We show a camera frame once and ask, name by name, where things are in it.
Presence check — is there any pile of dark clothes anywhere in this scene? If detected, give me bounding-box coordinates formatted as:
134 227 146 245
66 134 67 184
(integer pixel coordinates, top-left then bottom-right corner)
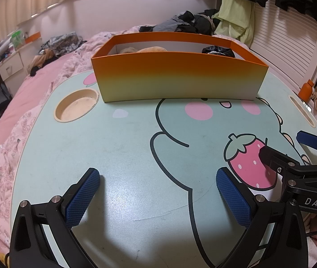
139 10 220 35

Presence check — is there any grey patterned cloth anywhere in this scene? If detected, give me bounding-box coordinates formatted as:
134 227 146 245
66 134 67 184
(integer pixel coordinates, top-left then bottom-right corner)
39 32 87 56

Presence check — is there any pink floral blanket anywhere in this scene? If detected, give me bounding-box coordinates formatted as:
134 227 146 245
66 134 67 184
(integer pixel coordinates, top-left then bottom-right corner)
0 24 248 257

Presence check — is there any light green hanging garment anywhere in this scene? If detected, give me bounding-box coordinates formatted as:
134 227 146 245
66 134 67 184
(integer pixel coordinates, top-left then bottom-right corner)
214 0 255 46

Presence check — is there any orange cardboard box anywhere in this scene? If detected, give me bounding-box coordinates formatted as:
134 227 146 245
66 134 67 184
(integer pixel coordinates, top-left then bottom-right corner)
91 32 269 103

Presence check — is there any beige crumpled clothing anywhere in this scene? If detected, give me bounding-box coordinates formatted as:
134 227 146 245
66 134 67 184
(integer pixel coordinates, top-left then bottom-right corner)
30 49 61 76

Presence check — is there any white slatted shutter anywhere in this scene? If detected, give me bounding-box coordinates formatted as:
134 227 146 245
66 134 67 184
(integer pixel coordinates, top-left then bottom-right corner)
252 0 317 86

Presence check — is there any small orange shelf box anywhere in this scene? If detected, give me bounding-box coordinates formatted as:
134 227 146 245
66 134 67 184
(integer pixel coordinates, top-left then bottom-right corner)
25 31 41 44

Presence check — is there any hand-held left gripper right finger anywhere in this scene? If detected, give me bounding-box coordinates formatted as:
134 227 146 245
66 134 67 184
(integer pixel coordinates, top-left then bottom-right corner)
216 167 308 268

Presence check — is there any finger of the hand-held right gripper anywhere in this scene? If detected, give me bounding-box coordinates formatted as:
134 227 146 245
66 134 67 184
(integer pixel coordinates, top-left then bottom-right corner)
296 131 317 168
259 145 301 175

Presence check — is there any orange bottle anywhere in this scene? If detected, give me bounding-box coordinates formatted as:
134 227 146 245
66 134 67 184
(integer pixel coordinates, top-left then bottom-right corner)
299 80 315 101

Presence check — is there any white nightstand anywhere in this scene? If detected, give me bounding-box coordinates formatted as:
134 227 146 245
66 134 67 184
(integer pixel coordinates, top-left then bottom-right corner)
0 52 26 81

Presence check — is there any green cup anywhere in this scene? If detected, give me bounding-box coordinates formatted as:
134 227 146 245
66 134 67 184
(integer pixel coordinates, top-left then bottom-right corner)
11 31 25 48

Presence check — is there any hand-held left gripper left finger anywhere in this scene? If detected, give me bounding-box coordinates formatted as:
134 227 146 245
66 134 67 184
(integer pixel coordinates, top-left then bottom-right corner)
9 167 101 268

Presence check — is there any black lace cloth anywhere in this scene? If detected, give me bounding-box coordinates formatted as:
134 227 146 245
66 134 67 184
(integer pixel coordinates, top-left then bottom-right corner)
202 45 236 59

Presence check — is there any brown plush toy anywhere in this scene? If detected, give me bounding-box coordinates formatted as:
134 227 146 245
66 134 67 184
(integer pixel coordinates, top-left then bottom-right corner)
136 46 168 53

